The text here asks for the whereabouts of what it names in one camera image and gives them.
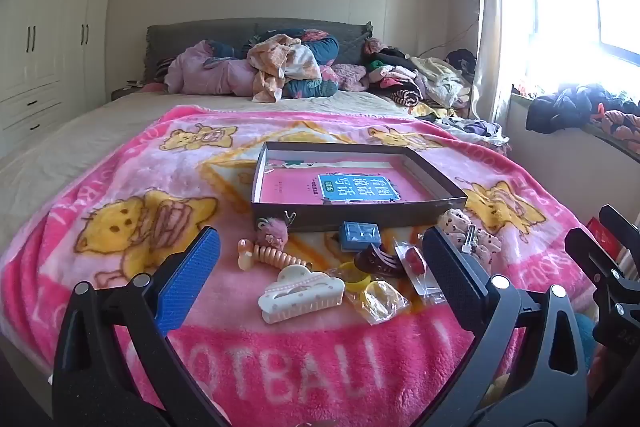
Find peach spiral hair tie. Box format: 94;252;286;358
237;238;313;273

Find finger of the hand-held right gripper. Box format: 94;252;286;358
565;227;640;355
599;204;640;258

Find brown cardboard box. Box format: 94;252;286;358
250;141;468;234

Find white hair claw clip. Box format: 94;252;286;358
257;263;347;325

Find brown hair clip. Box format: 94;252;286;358
354;243;406;279

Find cream curtain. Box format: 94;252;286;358
470;0;517;142

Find bed with beige sheet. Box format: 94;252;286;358
0;89;451;258

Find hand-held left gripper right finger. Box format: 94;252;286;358
422;224;588;427

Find pile of clothes on bed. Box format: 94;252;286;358
142;18;374;82

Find yellow hair ring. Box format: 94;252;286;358
327;261;372;293

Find pile of folded clothes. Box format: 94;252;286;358
362;37;476;118

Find purple white clothes heap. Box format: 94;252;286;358
437;116;508;150

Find blue square hair clip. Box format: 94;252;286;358
339;221;382;254

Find red bead packet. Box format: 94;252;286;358
392;237;446;305

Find red box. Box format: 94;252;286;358
586;217;610;242

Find pink pompom hair tie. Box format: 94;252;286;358
255;211;297;253

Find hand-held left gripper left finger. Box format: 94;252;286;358
51;226;231;427

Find orange white plaid cloth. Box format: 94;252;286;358
247;34;322;102

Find pink printed blanket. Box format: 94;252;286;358
0;104;596;427

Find pink book blue label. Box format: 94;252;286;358
260;157;431;208

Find dark clothes on windowsill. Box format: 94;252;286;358
525;82;640;142

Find white wardrobe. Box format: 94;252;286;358
0;0;126;158

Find pink quilt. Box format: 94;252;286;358
164;41;261;96

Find pink fuzzy cloth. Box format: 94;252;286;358
330;64;372;92

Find dark blue floral quilt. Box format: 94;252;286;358
210;29;341;100

